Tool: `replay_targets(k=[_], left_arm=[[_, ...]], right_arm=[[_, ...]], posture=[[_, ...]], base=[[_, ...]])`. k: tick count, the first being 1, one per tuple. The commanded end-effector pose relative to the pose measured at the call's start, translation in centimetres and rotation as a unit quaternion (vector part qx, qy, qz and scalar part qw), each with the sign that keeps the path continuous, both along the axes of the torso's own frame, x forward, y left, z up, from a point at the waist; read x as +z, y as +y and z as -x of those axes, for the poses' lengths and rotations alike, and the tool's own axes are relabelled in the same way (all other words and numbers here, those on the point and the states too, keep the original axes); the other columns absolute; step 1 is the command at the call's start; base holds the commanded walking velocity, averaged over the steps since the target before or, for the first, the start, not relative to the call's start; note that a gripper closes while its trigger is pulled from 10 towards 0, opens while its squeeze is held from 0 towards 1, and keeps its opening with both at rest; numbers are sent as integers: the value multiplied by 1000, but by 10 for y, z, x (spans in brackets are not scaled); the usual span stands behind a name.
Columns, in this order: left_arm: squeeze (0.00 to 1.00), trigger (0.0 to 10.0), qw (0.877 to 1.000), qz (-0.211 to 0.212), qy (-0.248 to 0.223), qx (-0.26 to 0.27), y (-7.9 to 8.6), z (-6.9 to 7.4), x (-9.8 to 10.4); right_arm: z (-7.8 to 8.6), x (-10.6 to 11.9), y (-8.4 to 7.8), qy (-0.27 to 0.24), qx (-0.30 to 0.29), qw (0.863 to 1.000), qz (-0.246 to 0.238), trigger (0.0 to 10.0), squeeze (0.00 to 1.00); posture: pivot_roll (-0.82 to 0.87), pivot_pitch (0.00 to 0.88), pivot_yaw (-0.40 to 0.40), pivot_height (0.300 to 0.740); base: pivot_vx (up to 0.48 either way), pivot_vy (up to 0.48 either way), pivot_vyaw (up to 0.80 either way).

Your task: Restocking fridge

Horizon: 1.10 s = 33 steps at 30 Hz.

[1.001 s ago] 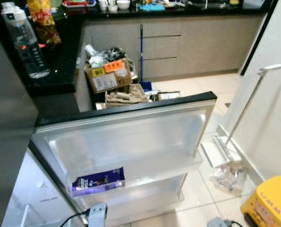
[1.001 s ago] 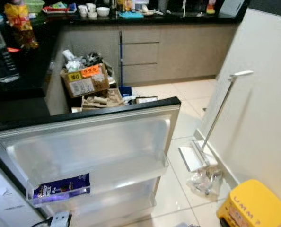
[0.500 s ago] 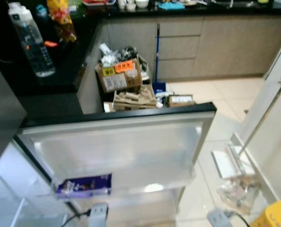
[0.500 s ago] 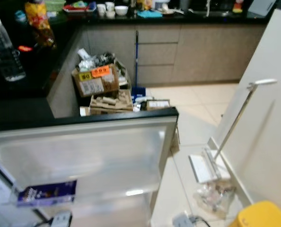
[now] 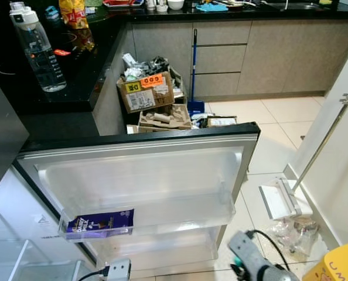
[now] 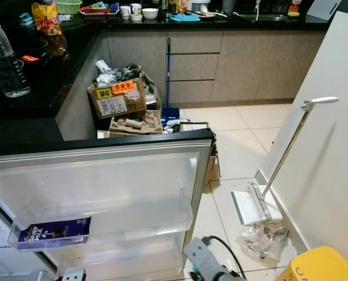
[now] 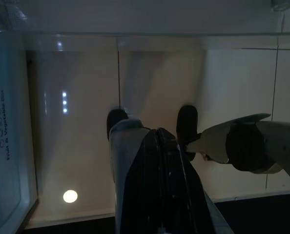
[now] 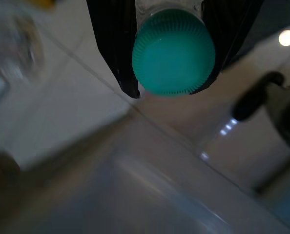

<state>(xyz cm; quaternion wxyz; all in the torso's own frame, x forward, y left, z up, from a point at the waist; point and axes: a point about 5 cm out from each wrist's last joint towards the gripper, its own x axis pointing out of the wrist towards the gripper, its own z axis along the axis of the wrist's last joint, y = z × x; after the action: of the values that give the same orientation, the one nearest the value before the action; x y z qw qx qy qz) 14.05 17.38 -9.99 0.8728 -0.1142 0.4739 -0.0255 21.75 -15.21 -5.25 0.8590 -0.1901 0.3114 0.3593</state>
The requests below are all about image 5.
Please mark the clear fridge door shelf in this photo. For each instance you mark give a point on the clear fridge door shelf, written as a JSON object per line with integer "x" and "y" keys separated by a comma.
{"x": 180, "y": 213}

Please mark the clear plastic bag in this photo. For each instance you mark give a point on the clear plastic bag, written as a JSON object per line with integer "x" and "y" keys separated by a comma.
{"x": 294, "y": 234}

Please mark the yellow bin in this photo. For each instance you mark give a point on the yellow bin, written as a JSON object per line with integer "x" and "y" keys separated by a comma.
{"x": 341, "y": 266}

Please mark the purple chocolate milk carton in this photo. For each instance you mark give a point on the purple chocolate milk carton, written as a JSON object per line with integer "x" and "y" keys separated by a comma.
{"x": 98, "y": 225}

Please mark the flat white box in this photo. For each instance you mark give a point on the flat white box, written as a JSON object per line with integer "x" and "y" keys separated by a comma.
{"x": 221, "y": 121}

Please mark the grey pulp cardboard tray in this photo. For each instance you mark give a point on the grey pulp cardboard tray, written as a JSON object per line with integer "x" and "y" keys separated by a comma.
{"x": 165, "y": 119}

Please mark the cardboard box orange labels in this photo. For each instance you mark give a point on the cardboard box orange labels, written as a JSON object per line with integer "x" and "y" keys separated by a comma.
{"x": 144, "y": 99}

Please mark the black-topped kitchen counter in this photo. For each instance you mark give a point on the black-topped kitchen counter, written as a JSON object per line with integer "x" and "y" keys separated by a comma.
{"x": 80, "y": 76}

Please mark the blue cloth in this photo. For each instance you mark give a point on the blue cloth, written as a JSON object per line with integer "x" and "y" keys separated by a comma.
{"x": 212, "y": 7}

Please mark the small white ceramic bowl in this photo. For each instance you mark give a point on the small white ceramic bowl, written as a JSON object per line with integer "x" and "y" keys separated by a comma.
{"x": 175, "y": 4}

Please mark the white cup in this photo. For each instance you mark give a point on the white cup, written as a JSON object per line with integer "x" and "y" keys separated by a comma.
{"x": 161, "y": 6}
{"x": 152, "y": 3}

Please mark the red cooktop sticker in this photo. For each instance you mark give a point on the red cooktop sticker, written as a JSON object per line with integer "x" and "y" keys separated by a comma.
{"x": 61, "y": 52}

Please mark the red tray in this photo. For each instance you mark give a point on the red tray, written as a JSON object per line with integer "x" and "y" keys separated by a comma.
{"x": 122, "y": 3}

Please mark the clear sports water bottle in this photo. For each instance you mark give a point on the clear sports water bottle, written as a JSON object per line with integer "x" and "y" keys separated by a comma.
{"x": 39, "y": 52}

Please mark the green basket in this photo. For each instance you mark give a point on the green basket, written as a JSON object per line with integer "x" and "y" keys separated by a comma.
{"x": 93, "y": 3}

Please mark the yellow red snack bag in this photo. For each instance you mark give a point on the yellow red snack bag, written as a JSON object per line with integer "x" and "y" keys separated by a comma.
{"x": 73, "y": 13}

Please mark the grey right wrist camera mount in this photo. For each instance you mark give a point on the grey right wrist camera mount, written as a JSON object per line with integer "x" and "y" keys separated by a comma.
{"x": 244, "y": 249}

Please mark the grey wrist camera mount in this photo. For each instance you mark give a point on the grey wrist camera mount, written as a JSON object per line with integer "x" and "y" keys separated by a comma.
{"x": 244, "y": 249}
{"x": 118, "y": 270}

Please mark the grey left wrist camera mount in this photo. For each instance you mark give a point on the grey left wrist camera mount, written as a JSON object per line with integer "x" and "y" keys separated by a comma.
{"x": 118, "y": 270}

